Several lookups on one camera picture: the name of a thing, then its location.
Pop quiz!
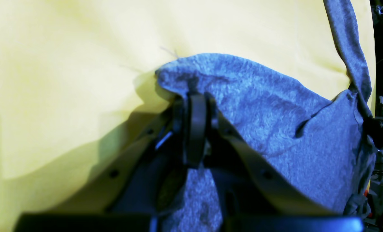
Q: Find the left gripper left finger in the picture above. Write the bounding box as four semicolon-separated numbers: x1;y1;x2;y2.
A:
14;96;188;232

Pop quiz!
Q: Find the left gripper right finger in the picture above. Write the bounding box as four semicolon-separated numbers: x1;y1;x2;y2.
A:
191;93;364;232

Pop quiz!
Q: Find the grey long-sleeve T-shirt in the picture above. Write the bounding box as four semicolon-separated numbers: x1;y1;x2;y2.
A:
156;0;375;218

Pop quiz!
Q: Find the yellow table cloth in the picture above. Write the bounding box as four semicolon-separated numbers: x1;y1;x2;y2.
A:
0;0;375;232

